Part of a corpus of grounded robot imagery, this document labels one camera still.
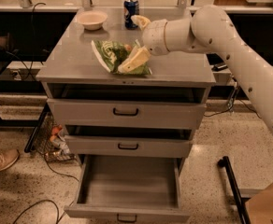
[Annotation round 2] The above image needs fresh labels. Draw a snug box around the grey bottom drawer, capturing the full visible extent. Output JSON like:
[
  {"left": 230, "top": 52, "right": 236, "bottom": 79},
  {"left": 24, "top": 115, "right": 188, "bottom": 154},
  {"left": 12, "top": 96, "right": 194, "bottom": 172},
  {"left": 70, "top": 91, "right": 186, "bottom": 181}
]
[{"left": 65, "top": 155, "right": 190, "bottom": 224}]

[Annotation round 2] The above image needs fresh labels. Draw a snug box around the grey drawer cabinet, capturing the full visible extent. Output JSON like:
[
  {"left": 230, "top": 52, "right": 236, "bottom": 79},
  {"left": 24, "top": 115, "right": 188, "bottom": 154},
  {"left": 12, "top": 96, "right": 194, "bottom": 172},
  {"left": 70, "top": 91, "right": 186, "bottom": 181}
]
[{"left": 36, "top": 8, "right": 215, "bottom": 166}]

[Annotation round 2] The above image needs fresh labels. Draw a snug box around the grey top drawer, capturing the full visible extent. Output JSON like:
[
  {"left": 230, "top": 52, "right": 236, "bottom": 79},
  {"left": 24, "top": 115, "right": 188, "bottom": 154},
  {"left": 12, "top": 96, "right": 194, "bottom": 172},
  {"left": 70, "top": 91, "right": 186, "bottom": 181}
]
[{"left": 48, "top": 84, "right": 205, "bottom": 130}]

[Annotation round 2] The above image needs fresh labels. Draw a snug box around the wire basket with snacks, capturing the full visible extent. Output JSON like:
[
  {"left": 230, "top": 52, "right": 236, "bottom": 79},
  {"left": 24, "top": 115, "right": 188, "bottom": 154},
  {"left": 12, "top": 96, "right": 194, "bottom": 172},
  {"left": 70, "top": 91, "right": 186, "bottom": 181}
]
[{"left": 35, "top": 116, "right": 75, "bottom": 162}]

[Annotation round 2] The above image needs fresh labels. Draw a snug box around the brown cardboard box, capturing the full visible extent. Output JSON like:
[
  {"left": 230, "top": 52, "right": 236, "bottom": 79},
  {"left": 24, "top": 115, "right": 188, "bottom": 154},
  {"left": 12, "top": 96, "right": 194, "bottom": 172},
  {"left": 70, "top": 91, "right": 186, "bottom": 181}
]
[{"left": 245, "top": 183, "right": 273, "bottom": 224}]

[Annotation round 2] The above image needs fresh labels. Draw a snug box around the black power adapter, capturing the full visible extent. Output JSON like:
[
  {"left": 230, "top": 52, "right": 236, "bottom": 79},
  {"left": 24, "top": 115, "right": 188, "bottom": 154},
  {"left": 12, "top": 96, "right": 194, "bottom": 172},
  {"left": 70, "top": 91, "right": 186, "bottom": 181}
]
[{"left": 212, "top": 63, "right": 227, "bottom": 72}]

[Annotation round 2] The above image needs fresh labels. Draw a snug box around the black metal cart frame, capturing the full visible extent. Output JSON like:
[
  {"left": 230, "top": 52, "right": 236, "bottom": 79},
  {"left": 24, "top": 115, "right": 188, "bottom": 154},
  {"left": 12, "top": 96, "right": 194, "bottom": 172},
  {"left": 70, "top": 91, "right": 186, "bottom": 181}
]
[{"left": 218, "top": 156, "right": 251, "bottom": 224}]

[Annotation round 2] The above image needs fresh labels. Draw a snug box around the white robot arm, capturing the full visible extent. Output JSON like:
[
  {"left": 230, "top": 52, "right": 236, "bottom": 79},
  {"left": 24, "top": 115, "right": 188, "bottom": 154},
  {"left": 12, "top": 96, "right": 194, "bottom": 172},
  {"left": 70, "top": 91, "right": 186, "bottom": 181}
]
[{"left": 119, "top": 5, "right": 273, "bottom": 134}]

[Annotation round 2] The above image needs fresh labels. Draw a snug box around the grey drawer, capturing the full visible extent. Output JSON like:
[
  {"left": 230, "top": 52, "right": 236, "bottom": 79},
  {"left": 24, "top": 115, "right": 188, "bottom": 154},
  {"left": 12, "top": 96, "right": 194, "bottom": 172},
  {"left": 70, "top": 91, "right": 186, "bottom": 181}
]
[
  {"left": 48, "top": 84, "right": 205, "bottom": 130},
  {"left": 65, "top": 126, "right": 193, "bottom": 158},
  {"left": 65, "top": 155, "right": 190, "bottom": 224}
]

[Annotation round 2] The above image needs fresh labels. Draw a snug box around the tan leather shoe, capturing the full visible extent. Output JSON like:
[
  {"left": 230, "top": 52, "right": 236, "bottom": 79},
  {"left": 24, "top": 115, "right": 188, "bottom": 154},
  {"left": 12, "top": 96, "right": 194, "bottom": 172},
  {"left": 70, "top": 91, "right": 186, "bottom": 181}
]
[{"left": 0, "top": 149, "right": 20, "bottom": 172}]

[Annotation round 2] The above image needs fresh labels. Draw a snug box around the black table leg frame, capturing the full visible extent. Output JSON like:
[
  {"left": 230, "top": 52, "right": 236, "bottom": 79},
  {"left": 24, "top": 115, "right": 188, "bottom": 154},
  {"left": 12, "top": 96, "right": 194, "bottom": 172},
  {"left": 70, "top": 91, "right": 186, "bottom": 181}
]
[{"left": 0, "top": 93, "right": 50, "bottom": 153}]

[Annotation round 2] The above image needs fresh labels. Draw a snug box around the green jalapeno chip bag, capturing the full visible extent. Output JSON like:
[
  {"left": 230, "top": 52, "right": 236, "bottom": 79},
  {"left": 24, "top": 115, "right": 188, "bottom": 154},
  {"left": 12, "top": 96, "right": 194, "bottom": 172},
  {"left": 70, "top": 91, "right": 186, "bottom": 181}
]
[{"left": 91, "top": 40, "right": 151, "bottom": 75}]

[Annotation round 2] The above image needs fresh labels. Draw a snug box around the blue pepsi can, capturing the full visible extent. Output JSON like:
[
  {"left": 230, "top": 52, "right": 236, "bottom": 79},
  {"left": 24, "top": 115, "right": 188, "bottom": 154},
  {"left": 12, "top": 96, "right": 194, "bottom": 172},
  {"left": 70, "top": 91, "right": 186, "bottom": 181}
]
[{"left": 123, "top": 0, "right": 139, "bottom": 30}]

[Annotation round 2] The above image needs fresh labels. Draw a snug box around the black floor cable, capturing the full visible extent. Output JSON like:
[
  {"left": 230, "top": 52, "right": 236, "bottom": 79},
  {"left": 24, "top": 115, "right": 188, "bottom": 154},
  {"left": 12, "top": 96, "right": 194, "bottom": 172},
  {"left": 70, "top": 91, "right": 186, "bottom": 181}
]
[{"left": 12, "top": 154, "right": 80, "bottom": 224}]

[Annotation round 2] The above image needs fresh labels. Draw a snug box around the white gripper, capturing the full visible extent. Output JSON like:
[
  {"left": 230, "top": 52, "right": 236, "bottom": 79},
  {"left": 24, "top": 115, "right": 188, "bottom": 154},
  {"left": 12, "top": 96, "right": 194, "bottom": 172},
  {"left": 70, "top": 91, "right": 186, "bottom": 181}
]
[{"left": 118, "top": 15, "right": 168, "bottom": 74}]

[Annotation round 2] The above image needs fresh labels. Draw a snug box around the white paper bowl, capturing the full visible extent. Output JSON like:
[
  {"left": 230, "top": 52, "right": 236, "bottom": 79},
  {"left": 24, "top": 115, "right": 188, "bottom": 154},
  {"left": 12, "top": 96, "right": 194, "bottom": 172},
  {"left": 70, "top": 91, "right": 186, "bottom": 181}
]
[{"left": 77, "top": 10, "right": 108, "bottom": 31}]

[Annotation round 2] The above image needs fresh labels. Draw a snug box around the grey middle drawer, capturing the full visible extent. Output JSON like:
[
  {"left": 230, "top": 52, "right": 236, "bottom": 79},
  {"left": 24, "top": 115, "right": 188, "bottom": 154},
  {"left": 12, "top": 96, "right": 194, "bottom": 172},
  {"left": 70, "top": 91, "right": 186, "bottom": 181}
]
[{"left": 65, "top": 126, "right": 193, "bottom": 158}]

